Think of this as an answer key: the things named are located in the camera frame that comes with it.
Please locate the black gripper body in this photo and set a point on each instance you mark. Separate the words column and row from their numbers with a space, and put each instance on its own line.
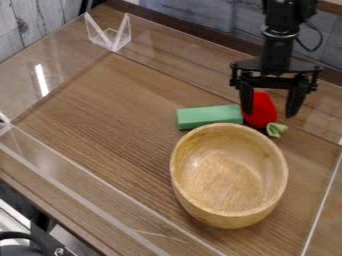
column 299, row 75

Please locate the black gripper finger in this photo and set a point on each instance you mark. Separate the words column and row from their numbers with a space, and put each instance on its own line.
column 246, row 94
column 295, row 98

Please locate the red plush fruit green stem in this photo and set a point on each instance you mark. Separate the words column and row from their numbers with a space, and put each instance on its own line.
column 263, row 117

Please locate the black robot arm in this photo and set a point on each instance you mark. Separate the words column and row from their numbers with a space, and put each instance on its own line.
column 285, row 16

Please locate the green rectangular block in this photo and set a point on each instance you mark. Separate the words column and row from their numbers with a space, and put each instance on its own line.
column 191, row 118

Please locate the wooden bowl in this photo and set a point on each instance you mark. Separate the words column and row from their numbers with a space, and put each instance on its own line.
column 229, row 175

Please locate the black equipment under table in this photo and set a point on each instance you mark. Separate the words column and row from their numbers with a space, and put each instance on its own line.
column 31, row 241

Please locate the clear acrylic corner bracket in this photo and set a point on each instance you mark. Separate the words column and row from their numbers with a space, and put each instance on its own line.
column 110, row 39

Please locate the clear acrylic tray enclosure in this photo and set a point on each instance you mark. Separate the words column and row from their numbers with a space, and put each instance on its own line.
column 91, row 130

